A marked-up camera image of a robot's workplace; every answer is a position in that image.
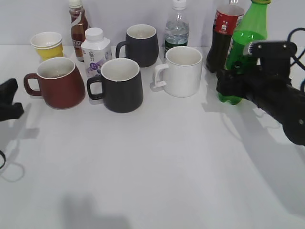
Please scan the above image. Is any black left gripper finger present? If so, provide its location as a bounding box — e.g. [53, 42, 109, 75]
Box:
[0, 103, 24, 122]
[0, 78, 18, 105]

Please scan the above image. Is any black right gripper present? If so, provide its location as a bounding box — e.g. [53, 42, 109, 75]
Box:
[216, 69, 305, 145]

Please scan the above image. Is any dark red ceramic mug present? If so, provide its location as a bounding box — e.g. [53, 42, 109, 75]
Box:
[23, 57, 85, 109]

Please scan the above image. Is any green plastic soda bottle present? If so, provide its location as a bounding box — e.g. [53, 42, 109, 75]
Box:
[218, 0, 272, 106]

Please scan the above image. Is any yellow paper cup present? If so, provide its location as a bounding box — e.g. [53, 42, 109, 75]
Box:
[30, 31, 64, 61]

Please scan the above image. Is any white ceramic mug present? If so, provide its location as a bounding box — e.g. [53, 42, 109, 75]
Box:
[151, 46, 203, 98]

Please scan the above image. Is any dark cola bottle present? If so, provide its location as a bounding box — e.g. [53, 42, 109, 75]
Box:
[206, 3, 244, 73]

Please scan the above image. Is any clear water bottle green label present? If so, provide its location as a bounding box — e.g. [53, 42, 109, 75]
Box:
[164, 0, 190, 54]

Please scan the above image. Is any rear black ceramic mug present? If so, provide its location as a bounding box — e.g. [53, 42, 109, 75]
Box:
[115, 24, 159, 68]

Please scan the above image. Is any black ceramic mug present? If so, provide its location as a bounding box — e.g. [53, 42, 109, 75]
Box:
[86, 58, 143, 113]
[115, 24, 159, 68]

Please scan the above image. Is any brown tea bottle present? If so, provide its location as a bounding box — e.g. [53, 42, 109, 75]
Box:
[69, 0, 89, 62]

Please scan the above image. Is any white milk bottle purple label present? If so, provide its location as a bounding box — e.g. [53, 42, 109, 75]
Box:
[81, 27, 112, 78]

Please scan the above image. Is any front black ceramic mug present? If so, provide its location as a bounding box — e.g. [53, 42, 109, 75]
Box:
[86, 58, 143, 113]

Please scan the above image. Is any black cable loop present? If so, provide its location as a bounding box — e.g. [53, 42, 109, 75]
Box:
[0, 150, 7, 170]

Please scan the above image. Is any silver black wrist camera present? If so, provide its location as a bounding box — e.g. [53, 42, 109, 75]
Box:
[243, 40, 297, 79]

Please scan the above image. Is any blue cable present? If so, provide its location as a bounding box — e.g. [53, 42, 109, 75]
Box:
[285, 28, 305, 94]

